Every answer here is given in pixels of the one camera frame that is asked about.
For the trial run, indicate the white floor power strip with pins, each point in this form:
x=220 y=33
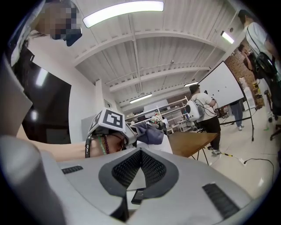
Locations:
x=241 y=160

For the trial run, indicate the white round backpack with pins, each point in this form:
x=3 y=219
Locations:
x=192 y=109

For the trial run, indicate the grey-blue cloth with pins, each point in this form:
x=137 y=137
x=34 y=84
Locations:
x=149 y=134

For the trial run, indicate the white shelving rack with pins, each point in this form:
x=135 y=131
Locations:
x=173 y=109

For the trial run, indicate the whiteboard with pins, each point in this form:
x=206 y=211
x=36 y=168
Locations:
x=221 y=85

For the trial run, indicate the yellow black striped tape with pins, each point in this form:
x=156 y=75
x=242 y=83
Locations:
x=229 y=155

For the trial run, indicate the large black screen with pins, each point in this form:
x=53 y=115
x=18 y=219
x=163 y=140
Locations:
x=50 y=109

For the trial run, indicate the person's left forearm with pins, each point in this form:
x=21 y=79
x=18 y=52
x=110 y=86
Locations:
x=70 y=151

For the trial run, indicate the person's left hand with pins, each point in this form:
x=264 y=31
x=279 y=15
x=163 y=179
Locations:
x=116 y=142

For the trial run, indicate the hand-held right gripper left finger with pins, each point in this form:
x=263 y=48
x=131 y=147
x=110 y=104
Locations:
x=87 y=175

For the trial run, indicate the black head-worn camera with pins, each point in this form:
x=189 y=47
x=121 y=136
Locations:
x=72 y=37

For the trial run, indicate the person's head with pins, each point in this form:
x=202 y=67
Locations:
x=55 y=19

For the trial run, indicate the black whiteboard stand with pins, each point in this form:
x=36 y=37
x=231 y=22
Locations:
x=252 y=127

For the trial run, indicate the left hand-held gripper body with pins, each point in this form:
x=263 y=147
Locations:
x=112 y=118

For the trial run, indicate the ceiling light bar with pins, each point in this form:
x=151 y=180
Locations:
x=140 y=98
x=191 y=84
x=228 y=37
x=123 y=12

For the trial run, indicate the wooden table with black legs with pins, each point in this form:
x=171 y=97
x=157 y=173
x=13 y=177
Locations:
x=188 y=142

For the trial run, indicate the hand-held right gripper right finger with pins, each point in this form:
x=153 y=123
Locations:
x=186 y=186

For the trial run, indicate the black shoulder bag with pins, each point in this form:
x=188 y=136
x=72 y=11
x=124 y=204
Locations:
x=264 y=66

